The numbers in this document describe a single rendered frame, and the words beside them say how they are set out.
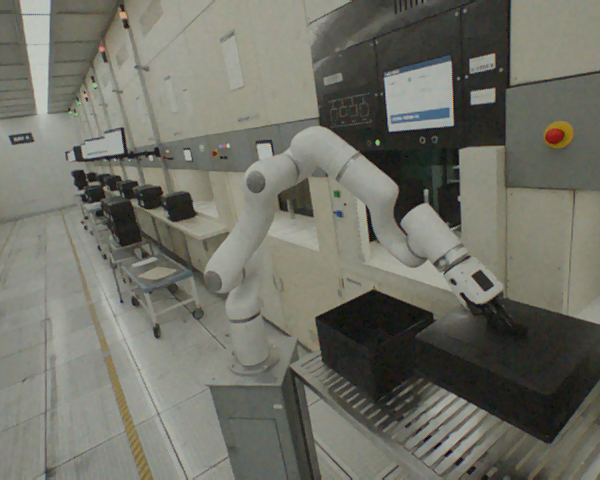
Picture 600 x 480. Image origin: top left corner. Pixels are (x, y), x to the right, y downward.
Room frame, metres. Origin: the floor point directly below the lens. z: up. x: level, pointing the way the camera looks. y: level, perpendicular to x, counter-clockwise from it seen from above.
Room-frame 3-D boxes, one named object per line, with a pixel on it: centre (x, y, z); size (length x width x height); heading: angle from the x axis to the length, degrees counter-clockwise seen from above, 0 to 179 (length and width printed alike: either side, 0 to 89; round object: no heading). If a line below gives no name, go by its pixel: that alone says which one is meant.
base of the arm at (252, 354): (1.22, 0.24, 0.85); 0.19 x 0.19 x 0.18
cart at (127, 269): (3.40, 1.39, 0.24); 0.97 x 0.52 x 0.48; 34
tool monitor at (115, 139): (4.21, 1.58, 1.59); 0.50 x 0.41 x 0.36; 121
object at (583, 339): (0.71, -0.42, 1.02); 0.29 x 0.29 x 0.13; 34
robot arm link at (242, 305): (1.24, 0.22, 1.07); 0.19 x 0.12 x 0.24; 148
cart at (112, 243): (4.85, 2.25, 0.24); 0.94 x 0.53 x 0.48; 31
